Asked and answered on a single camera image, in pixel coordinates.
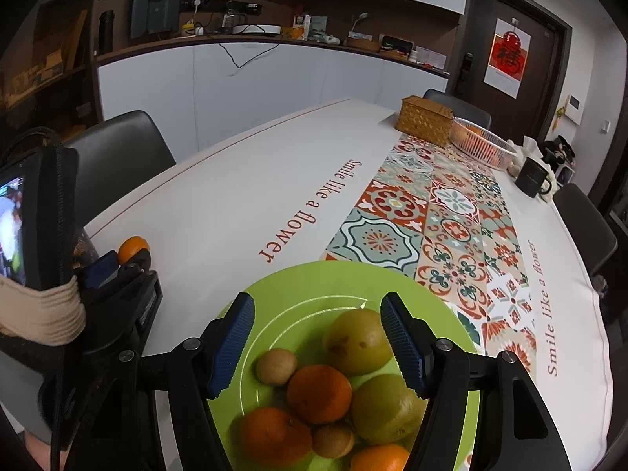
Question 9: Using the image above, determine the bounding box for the small tan round fruit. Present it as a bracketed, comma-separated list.
[312, 424, 355, 458]
[256, 348, 298, 386]

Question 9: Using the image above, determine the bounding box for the black bag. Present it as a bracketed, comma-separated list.
[537, 138, 577, 177]

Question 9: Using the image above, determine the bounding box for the small orange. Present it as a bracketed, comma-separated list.
[349, 444, 411, 471]
[118, 236, 149, 262]
[287, 364, 353, 425]

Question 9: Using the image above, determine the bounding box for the green apple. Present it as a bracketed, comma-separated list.
[322, 308, 394, 376]
[349, 374, 429, 445]

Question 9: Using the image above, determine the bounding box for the black cable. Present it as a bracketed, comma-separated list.
[216, 42, 283, 77]

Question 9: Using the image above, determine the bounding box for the black case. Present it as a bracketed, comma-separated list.
[380, 34, 414, 57]

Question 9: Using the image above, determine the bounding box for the large orange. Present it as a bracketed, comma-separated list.
[239, 406, 313, 468]

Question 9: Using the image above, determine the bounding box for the black wall appliance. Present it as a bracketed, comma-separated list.
[130, 0, 183, 39]

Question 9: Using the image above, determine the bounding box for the wicker box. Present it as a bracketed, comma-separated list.
[396, 95, 456, 147]

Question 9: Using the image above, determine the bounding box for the dark wooden door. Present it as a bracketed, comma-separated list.
[454, 0, 572, 143]

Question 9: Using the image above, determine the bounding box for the black mug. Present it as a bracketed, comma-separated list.
[514, 157, 553, 199]

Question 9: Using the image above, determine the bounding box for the white wall panel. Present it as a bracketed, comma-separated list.
[564, 94, 583, 126]

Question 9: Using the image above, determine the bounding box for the green plate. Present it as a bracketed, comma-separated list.
[206, 261, 484, 471]

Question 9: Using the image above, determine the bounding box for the person's left forearm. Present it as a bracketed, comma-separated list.
[24, 429, 56, 471]

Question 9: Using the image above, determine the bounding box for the wicker tray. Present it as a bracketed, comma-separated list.
[343, 34, 382, 53]

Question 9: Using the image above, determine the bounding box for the black thermos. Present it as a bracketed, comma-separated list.
[98, 10, 115, 56]

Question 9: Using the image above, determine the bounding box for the white plush item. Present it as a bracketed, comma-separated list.
[508, 137, 545, 177]

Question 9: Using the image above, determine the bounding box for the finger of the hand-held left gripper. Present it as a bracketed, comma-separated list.
[80, 253, 122, 290]
[120, 250, 154, 279]

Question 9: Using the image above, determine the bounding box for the red and white wall poster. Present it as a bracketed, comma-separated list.
[483, 18, 533, 99]

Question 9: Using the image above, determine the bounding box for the white counter cabinet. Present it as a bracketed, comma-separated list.
[95, 39, 449, 158]

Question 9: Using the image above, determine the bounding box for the beige elastic strap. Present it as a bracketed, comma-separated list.
[0, 275, 88, 345]

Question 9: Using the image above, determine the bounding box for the pink plastic basket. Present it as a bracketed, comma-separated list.
[450, 118, 519, 172]

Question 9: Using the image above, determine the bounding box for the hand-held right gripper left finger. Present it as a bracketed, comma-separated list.
[66, 292, 256, 471]

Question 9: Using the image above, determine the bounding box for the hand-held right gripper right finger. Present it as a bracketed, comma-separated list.
[380, 292, 572, 471]

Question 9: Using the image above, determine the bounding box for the grey chair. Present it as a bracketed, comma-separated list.
[553, 183, 619, 278]
[423, 88, 492, 131]
[61, 110, 177, 226]

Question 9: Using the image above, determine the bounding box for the patterned table runner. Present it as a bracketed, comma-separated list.
[321, 125, 539, 388]

